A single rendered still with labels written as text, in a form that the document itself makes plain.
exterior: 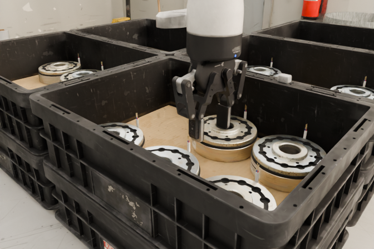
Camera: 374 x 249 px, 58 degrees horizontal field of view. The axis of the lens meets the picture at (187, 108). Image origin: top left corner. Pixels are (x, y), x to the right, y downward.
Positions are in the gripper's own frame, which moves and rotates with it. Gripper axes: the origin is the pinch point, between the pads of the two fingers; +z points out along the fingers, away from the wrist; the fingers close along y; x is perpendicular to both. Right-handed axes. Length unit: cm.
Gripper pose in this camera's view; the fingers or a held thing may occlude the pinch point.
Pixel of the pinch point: (210, 124)
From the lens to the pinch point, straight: 50.9
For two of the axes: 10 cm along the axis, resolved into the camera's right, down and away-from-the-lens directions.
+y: 7.0, -2.9, 6.5
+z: -0.1, 9.1, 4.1
